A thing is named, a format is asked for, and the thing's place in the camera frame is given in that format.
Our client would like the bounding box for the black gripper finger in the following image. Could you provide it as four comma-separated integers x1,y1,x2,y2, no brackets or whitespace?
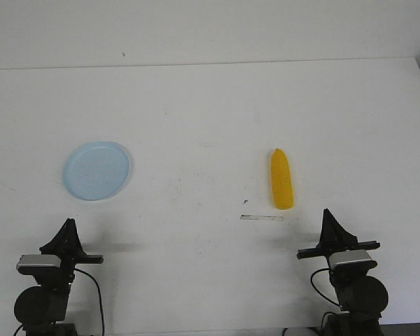
318,209,333,249
71,218,86,256
327,210,358,248
39,218,71,253

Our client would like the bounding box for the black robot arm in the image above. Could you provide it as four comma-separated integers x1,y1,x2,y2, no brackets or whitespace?
297,209,389,335
13,218,105,335

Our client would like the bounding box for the light blue round plate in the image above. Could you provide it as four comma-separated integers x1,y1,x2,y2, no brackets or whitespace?
62,141,131,202

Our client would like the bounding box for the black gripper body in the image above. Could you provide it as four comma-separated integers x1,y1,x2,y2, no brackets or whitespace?
57,253,104,273
296,241,380,260

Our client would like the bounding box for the clear tape strip on table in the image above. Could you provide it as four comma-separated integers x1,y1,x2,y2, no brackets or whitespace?
239,214,284,221

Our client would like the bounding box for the yellow toy corn cob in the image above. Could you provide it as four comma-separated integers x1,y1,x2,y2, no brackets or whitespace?
270,148,294,210

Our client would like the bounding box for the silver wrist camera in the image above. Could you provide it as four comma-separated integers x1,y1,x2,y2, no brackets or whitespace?
328,249,377,271
16,254,62,275

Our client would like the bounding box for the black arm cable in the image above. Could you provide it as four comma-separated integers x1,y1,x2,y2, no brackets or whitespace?
14,268,105,336
309,267,341,307

